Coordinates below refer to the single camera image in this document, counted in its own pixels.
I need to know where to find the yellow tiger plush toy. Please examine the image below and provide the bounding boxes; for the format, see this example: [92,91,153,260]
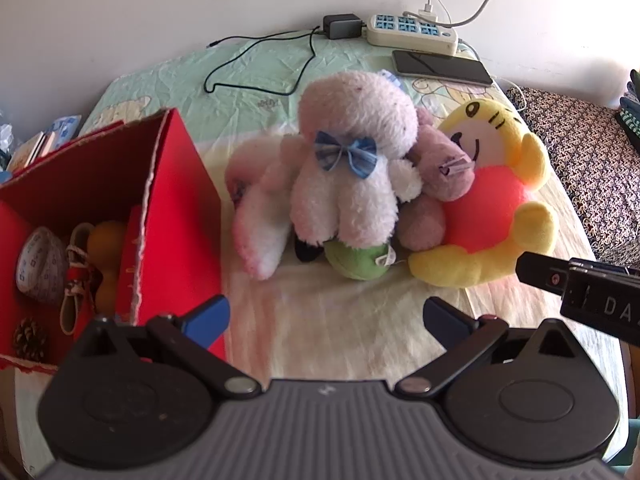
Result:
[408,99,555,288]

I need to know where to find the green avocado plush toy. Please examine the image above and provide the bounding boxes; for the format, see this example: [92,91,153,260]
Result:
[294,236,397,282]

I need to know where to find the mauve teddy bear plush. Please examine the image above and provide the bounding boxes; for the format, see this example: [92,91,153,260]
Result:
[396,107,475,252]

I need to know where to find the white pink bunny plush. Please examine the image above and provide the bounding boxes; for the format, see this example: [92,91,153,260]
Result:
[224,134,308,281]

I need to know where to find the pink bunny plush blue bow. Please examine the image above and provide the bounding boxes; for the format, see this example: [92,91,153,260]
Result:
[291,72,422,249]

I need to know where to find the small red shoe ornament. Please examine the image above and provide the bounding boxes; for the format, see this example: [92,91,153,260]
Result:
[60,223,94,338]

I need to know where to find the orange dumbbell toy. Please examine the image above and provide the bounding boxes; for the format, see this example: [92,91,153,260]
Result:
[87,221,126,316]

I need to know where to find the dark patterned blanket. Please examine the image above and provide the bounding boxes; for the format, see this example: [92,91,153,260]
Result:
[506,87,639,268]

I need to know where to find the brown pine cone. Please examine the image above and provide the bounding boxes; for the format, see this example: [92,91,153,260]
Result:
[13,318,47,363]

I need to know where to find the patterned ceramic cup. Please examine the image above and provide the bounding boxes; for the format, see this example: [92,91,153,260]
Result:
[15,226,67,302]

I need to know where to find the red cardboard box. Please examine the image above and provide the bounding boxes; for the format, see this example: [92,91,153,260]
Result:
[1,108,222,367]

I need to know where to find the folded green dark clothes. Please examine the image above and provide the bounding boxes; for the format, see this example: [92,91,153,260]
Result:
[615,70,640,153]

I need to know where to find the stack of books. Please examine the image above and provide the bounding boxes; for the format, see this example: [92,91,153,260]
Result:
[6,131,58,174]

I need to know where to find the black smartphone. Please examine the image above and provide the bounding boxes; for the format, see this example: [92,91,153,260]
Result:
[392,50,494,87]

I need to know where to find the white blue power strip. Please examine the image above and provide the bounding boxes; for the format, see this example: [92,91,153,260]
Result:
[366,13,458,56]

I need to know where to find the white usb charger plug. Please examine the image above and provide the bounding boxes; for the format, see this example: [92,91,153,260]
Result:
[423,0,452,24]

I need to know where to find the black power adapter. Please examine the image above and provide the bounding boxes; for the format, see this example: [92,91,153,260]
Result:
[322,13,363,40]

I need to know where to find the black charger cable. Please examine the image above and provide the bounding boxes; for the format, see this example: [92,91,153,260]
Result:
[202,24,327,97]

